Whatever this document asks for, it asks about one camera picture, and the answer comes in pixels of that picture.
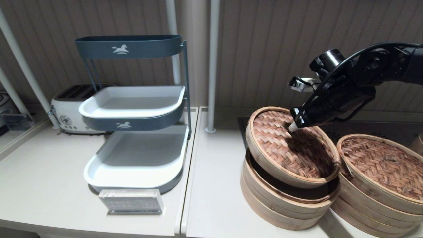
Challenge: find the white retro toaster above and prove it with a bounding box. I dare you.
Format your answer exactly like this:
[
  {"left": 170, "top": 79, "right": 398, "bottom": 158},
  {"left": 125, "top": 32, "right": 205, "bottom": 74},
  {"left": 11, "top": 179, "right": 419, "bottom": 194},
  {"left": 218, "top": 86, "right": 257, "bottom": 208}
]
[{"left": 49, "top": 84, "right": 114, "bottom": 134}]

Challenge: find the clear acrylic sign block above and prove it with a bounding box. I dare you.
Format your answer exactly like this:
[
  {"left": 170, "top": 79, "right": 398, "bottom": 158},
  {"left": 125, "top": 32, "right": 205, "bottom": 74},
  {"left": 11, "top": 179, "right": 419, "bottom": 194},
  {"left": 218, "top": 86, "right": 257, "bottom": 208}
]
[{"left": 98, "top": 189, "right": 164, "bottom": 215}]

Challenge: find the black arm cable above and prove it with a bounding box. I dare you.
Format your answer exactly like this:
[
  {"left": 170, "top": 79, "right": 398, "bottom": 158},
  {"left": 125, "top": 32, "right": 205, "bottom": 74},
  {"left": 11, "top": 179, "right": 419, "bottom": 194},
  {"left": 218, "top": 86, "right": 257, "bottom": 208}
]
[{"left": 304, "top": 42, "right": 423, "bottom": 121}]

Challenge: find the woven bamboo steamer lid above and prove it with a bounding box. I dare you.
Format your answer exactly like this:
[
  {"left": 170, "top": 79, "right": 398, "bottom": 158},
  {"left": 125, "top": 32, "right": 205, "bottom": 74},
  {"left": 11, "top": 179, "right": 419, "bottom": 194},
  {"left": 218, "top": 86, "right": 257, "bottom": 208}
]
[{"left": 245, "top": 106, "right": 341, "bottom": 189}]

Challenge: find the black induction cooktop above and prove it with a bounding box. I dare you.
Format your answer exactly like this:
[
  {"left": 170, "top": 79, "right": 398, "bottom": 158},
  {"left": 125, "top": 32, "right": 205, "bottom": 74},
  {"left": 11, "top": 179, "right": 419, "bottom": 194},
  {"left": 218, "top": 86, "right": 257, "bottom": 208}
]
[{"left": 237, "top": 116, "right": 423, "bottom": 149}]

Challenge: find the bamboo steamer basket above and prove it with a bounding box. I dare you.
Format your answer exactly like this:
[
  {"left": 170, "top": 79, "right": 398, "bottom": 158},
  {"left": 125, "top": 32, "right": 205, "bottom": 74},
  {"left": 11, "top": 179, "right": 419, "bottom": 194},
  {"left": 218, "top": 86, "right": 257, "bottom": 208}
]
[
  {"left": 330, "top": 185, "right": 423, "bottom": 238},
  {"left": 410, "top": 132, "right": 423, "bottom": 156},
  {"left": 240, "top": 150, "right": 341, "bottom": 231}
]

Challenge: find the white metal shelf pole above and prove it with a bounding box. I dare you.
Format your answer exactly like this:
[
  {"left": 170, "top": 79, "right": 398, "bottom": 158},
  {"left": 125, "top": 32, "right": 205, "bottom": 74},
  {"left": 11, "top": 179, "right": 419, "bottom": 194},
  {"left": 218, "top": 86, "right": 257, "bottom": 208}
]
[
  {"left": 165, "top": 0, "right": 183, "bottom": 86},
  {"left": 205, "top": 0, "right": 220, "bottom": 134},
  {"left": 0, "top": 68, "right": 33, "bottom": 121},
  {"left": 0, "top": 7, "right": 61, "bottom": 130}
]

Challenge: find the three-tier teal tray rack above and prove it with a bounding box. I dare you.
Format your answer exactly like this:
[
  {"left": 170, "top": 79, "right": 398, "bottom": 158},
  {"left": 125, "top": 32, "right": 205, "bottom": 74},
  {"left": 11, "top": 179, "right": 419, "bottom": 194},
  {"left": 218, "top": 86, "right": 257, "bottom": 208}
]
[{"left": 75, "top": 35, "right": 192, "bottom": 195}]

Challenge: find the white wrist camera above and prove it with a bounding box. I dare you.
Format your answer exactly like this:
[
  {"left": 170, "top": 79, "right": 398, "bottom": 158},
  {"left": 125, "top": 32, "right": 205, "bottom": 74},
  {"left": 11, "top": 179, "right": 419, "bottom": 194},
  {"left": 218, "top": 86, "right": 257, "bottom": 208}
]
[{"left": 288, "top": 77, "right": 319, "bottom": 92}]

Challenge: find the right bamboo steamer stack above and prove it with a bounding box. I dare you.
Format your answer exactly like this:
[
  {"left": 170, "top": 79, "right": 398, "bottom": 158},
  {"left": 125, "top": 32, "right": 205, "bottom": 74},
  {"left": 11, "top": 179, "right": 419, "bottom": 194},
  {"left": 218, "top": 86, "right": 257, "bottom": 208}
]
[{"left": 336, "top": 134, "right": 423, "bottom": 215}]

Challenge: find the small dark acrylic sign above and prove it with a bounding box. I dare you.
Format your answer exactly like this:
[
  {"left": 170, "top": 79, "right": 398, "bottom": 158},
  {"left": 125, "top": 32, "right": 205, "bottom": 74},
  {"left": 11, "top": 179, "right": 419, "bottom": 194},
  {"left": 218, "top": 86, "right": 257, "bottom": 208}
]
[{"left": 2, "top": 113, "right": 35, "bottom": 131}]

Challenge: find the white round kitchen appliance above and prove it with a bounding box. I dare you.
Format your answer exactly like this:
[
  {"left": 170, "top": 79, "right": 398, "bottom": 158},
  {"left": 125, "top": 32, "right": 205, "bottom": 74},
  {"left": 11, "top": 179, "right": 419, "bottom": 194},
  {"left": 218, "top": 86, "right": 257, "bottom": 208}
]
[{"left": 0, "top": 92, "right": 14, "bottom": 129}]

